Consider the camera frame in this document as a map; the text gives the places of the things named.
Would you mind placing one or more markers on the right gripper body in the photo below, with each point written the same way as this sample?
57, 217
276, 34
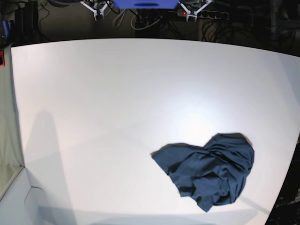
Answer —
97, 7

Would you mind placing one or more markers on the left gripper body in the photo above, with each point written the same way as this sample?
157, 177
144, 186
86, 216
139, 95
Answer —
193, 7

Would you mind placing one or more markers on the dark blue t-shirt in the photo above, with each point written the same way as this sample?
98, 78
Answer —
212, 175

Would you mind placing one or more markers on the black power strip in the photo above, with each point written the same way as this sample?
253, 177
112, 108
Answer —
206, 14

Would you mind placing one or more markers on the blue plastic box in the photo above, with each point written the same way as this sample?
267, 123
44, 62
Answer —
146, 4

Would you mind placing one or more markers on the red box at left edge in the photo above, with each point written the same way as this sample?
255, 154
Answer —
2, 59

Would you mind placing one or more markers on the white bin at left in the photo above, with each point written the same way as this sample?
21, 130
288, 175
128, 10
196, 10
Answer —
18, 205

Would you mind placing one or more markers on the blue handled tool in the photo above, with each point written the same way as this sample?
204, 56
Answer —
6, 27

